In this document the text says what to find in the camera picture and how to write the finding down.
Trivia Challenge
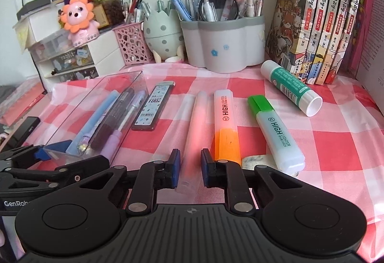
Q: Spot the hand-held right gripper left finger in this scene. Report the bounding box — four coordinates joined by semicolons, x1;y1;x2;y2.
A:
72;148;182;216

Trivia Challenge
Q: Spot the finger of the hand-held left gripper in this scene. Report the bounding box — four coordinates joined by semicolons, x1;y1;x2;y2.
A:
0;156;110;190
0;141;73;168

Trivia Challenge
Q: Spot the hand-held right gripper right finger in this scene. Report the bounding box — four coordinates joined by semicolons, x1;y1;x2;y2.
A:
200;148;312;216

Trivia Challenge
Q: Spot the clear plastic drawer box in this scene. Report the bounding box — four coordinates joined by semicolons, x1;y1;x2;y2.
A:
42;70;150;166

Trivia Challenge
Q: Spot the lilac mechanical pencil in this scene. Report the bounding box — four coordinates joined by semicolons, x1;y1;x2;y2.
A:
100;92;146;161

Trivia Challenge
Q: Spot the orange highlighter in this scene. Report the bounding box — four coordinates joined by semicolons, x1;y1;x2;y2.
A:
214;89;242;166

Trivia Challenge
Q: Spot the pastel cartoon charm pen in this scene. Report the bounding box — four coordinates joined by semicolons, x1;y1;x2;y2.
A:
66;91;118;157

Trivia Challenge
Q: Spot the white eraser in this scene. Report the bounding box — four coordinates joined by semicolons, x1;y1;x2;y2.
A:
241;154;300;179

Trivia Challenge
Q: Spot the black marker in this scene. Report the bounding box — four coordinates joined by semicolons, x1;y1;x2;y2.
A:
90;88;135;151

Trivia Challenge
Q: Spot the grey pencil lead case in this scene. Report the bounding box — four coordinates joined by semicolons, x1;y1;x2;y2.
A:
131;81;175;131

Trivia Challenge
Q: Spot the green highlighter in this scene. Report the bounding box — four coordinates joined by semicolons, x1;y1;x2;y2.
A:
247;95;306;174

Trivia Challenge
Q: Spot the black smartphone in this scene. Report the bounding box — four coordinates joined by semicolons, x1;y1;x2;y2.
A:
0;117;41;152

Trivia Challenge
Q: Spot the small clear storage drawer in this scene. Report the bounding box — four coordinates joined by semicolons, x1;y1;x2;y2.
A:
28;41;45;61

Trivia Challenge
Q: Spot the white desktop drawer organiser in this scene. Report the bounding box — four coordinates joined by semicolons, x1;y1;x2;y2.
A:
28;30;126;83

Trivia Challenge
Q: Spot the green and white glue stick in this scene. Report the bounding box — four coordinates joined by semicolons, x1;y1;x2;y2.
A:
260;60;323;117

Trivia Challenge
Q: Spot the plastic bag with yellow contents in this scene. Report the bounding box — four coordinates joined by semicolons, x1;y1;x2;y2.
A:
13;23;30;53

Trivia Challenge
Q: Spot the white flower-shaped pen holder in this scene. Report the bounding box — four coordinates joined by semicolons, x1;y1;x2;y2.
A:
180;15;266;74

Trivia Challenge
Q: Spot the pink checked tablecloth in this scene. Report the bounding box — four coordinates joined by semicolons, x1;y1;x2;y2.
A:
18;63;384;260

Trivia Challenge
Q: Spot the white cardboard box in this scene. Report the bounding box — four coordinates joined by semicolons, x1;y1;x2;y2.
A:
13;12;68;50

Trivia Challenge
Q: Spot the pink perforated pen holder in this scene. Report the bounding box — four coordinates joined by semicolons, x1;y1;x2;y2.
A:
112;22;154;66

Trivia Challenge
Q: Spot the egg-shaped pen holder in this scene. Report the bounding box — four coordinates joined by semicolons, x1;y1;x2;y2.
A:
143;9;185;63

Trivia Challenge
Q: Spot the pink lion toy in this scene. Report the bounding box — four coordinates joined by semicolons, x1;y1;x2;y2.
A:
60;0;100;48

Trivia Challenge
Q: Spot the grey flat box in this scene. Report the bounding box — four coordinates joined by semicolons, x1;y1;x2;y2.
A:
16;0;65;20

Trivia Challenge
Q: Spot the bunch of pens in pink holder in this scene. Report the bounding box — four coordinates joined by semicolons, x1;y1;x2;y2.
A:
123;0;152;26

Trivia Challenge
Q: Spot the black magnifying glass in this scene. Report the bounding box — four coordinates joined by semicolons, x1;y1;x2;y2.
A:
199;0;239;22

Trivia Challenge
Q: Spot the bunch of pens in egg holder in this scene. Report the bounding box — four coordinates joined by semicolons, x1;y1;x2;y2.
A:
156;0;180;16

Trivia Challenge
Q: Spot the pink comic book with cover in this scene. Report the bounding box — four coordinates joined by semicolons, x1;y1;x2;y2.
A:
265;0;333;84

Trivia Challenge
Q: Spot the open book with text pages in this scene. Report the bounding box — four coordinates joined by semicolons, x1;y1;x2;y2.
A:
355;0;384;101

